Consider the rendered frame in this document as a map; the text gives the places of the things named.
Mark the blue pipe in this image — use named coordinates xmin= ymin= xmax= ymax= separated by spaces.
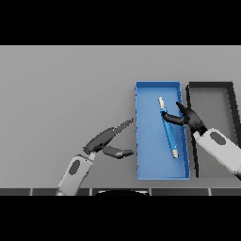
xmin=157 ymin=96 xmax=180 ymax=159

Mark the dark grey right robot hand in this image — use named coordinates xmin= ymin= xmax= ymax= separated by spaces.
xmin=161 ymin=101 xmax=209 ymax=136

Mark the blue bin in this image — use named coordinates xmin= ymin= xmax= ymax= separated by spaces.
xmin=134 ymin=80 xmax=191 ymax=181

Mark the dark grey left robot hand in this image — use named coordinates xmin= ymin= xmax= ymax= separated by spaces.
xmin=82 ymin=117 xmax=136 ymax=160

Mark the dark grey bin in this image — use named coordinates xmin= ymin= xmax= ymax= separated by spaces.
xmin=185 ymin=81 xmax=241 ymax=179

